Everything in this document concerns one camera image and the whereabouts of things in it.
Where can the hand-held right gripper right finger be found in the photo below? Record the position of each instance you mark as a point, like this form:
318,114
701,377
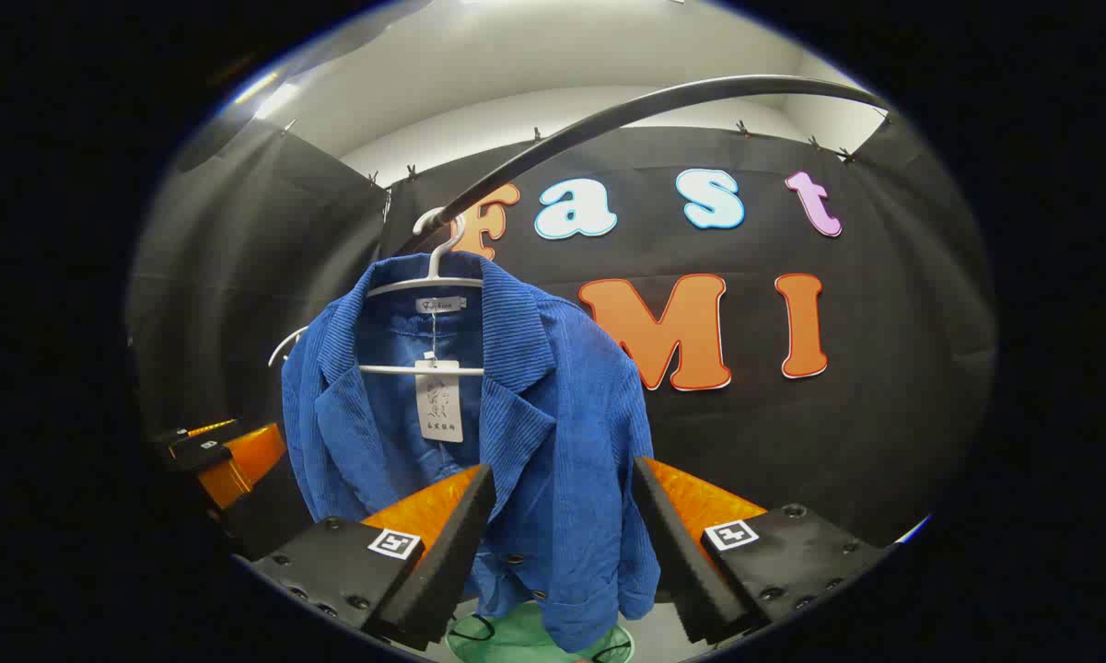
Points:
681,562

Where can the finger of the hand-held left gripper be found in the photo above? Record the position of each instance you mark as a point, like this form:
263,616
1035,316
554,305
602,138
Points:
249,465
204,453

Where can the black metal clothes rack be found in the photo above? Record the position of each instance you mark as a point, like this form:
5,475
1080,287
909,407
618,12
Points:
626,106

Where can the green laundry hamper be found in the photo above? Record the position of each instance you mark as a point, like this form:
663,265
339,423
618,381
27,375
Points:
525,640

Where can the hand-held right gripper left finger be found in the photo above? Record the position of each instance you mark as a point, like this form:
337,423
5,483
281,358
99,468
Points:
451,562

